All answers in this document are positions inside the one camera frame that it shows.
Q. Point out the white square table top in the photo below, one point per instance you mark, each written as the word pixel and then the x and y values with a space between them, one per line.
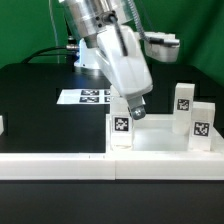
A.
pixel 154 134

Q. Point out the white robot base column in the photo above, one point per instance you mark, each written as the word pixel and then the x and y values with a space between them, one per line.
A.
pixel 87 63

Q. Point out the white marker base plate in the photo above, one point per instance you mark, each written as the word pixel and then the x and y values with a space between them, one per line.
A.
pixel 87 97

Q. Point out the white left fence piece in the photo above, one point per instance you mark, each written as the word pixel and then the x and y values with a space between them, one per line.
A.
pixel 1 125

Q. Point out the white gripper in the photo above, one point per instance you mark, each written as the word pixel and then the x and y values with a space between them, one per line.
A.
pixel 128 74

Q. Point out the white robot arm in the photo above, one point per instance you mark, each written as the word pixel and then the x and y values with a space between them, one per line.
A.
pixel 88 18

